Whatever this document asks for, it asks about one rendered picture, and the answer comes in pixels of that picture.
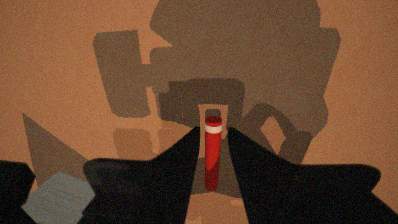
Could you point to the dark red peg with white band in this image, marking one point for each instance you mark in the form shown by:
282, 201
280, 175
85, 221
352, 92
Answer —
213, 129

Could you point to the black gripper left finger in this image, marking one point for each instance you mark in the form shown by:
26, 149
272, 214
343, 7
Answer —
169, 176

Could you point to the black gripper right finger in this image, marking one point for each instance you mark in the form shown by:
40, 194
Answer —
270, 184

